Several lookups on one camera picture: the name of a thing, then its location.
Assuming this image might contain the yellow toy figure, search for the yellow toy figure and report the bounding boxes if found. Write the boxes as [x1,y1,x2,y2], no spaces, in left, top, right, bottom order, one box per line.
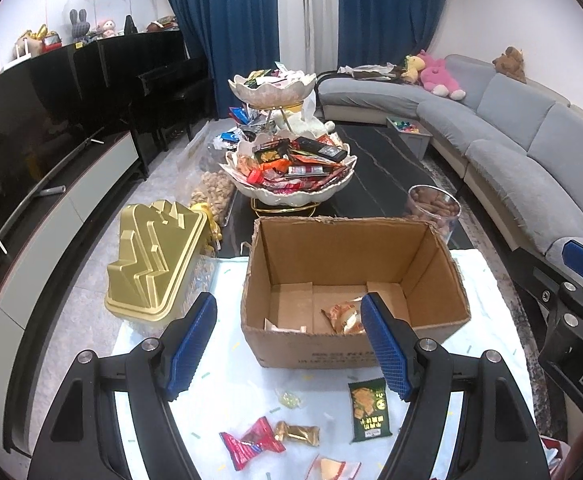
[192,202,222,251]

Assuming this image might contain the grey sectional sofa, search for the grey sectional sofa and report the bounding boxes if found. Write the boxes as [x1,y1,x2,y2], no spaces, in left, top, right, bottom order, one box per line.
[316,54,583,281]

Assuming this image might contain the red white snack packet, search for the red white snack packet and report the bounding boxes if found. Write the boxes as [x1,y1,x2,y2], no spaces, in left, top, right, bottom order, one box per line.
[539,435,577,473]

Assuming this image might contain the small white lotus bowl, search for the small white lotus bowl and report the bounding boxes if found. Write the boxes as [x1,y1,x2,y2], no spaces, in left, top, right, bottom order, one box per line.
[228,71,318,107]

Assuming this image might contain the large pile of snack packets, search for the large pile of snack packets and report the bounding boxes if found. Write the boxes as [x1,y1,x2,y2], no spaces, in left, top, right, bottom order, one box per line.
[236,135,349,188]

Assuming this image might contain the scattered loose snack packets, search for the scattered loose snack packets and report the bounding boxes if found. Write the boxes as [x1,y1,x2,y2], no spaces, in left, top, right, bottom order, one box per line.
[216,107,255,151]

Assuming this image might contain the grey storage box of toys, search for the grey storage box of toys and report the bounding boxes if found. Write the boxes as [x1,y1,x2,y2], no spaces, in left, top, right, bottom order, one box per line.
[386,117,432,158]

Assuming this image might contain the light blue tablecloth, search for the light blue tablecloth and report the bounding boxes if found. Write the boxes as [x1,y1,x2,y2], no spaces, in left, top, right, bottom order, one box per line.
[112,247,547,480]

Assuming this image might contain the brown plush toy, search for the brown plush toy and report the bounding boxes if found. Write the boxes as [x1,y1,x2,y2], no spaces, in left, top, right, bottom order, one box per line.
[492,46,528,83]

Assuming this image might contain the grey television cabinet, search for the grey television cabinet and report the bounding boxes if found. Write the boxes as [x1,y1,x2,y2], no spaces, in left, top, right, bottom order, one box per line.
[0,130,147,411]

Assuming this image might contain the gold candy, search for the gold candy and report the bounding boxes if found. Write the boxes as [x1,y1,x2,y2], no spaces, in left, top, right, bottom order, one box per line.
[274,421,321,447]

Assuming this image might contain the white brown cloth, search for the white brown cloth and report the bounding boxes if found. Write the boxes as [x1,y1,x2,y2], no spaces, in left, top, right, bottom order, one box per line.
[339,62,407,81]

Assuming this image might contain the gold snack packet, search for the gold snack packet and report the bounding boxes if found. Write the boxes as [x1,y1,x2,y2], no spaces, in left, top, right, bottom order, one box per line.
[320,297,372,336]

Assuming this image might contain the green snack packet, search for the green snack packet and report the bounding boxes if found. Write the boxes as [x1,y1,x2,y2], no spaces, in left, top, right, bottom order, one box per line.
[347,379,389,443]

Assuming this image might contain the brown cardboard box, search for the brown cardboard box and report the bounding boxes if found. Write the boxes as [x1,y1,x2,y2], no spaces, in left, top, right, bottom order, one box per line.
[242,216,472,370]

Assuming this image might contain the yellow plush toy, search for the yellow plush toy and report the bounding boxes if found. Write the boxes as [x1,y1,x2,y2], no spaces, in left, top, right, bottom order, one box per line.
[401,55,425,83]

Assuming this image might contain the bag of peanuts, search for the bag of peanuts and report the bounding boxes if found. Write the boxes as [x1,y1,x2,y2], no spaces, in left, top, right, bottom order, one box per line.
[189,170,237,226]

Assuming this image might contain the black marble coffee table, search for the black marble coffee table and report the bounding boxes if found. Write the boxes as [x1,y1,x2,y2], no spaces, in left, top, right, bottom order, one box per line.
[216,122,477,261]

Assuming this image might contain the pink plush toy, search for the pink plush toy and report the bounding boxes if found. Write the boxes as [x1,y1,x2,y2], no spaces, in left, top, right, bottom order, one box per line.
[419,50,467,100]

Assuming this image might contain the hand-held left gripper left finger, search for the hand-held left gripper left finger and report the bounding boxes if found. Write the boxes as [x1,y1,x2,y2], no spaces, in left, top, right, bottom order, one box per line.
[26,292,218,480]

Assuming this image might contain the white plastic bag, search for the white plastic bag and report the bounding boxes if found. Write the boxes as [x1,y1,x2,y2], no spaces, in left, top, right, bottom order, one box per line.
[272,90,335,137]

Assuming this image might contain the grey bunny plush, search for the grey bunny plush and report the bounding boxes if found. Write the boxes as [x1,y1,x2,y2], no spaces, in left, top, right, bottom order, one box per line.
[69,8,90,43]

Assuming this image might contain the blue curtain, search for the blue curtain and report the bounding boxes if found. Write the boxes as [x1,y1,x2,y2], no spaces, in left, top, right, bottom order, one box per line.
[339,0,455,68]
[159,0,282,121]

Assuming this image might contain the orange white snack packet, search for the orange white snack packet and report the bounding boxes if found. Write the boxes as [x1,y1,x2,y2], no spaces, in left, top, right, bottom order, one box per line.
[305,455,362,480]

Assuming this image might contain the clear round jar of nuts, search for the clear round jar of nuts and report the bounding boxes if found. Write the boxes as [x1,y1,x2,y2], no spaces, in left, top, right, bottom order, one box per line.
[406,185,461,241]

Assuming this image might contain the clear jar with gold lid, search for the clear jar with gold lid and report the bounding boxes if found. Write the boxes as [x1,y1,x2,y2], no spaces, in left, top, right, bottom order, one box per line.
[105,199,222,336]

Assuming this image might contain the gold balloon decoration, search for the gold balloon decoration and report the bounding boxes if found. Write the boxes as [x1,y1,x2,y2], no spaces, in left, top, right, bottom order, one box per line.
[16,27,62,56]

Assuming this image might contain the white sheer curtain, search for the white sheer curtain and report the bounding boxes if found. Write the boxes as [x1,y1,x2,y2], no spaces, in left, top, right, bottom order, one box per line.
[276,0,342,73]

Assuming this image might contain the patterned grey rug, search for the patterned grey rug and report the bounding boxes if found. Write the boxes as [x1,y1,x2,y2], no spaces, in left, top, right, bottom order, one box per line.
[421,160,572,411]

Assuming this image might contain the black curved television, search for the black curved television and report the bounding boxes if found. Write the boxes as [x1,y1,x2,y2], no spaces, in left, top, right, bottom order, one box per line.
[0,42,107,261]

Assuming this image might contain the gold metal bowl stand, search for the gold metal bowl stand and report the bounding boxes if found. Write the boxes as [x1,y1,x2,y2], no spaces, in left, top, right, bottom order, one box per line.
[249,102,322,218]

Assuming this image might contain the black piano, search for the black piano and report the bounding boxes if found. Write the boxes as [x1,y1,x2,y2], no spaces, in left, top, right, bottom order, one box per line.
[74,30,217,171]

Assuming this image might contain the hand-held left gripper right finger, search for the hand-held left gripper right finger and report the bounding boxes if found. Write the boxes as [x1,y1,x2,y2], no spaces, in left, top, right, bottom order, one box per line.
[360,292,547,480]

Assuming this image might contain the small pile of snack packets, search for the small pile of snack packets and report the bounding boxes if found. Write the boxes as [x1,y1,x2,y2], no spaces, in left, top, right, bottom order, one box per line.
[244,62,305,86]

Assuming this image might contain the large white lotus bowl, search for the large white lotus bowl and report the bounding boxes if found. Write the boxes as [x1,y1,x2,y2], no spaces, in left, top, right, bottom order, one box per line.
[226,130,358,209]

